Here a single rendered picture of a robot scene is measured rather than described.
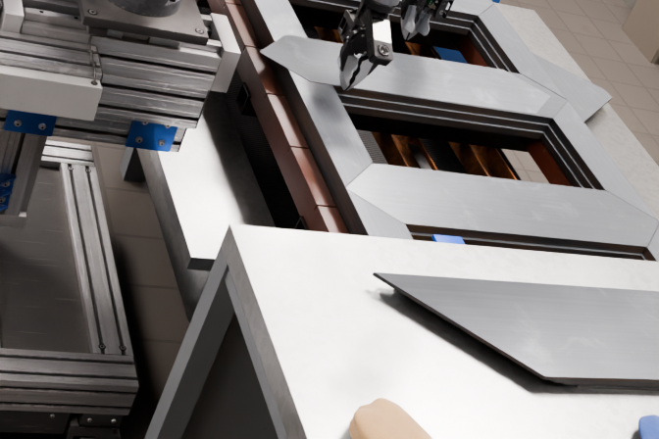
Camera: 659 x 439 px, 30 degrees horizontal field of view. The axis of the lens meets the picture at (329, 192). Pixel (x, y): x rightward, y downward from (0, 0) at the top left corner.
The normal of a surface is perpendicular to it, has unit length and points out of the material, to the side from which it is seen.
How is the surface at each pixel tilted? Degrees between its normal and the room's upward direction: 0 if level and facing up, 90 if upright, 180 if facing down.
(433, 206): 0
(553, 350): 0
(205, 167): 0
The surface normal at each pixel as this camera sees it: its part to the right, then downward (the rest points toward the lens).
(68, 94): 0.26, 0.62
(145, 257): 0.34, -0.78
